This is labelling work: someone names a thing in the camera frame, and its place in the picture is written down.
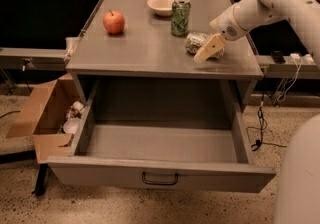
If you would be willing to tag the grey counter cabinet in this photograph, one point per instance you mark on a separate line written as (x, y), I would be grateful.
(147, 48)

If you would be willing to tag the red apple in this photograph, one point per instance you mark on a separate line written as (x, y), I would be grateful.
(113, 22)

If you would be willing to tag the open grey drawer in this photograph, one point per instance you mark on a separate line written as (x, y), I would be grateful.
(193, 128)

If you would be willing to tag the black table leg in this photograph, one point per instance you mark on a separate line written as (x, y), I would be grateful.
(40, 186)

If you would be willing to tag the white cup in box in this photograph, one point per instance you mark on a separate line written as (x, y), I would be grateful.
(71, 125)

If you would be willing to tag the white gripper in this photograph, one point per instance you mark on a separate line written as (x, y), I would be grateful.
(227, 25)

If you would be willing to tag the white bowl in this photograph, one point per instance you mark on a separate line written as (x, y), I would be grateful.
(161, 8)

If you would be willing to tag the cardboard box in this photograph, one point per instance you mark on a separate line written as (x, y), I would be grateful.
(43, 114)

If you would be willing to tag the upright green soda can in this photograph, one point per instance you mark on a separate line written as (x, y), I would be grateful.
(180, 17)

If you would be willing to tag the black drawer handle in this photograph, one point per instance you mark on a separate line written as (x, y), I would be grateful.
(159, 179)

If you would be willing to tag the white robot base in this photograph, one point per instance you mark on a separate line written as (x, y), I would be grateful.
(298, 190)

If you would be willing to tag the white power adapter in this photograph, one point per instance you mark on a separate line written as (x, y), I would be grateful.
(295, 56)

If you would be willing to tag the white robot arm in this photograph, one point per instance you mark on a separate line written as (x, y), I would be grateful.
(239, 19)

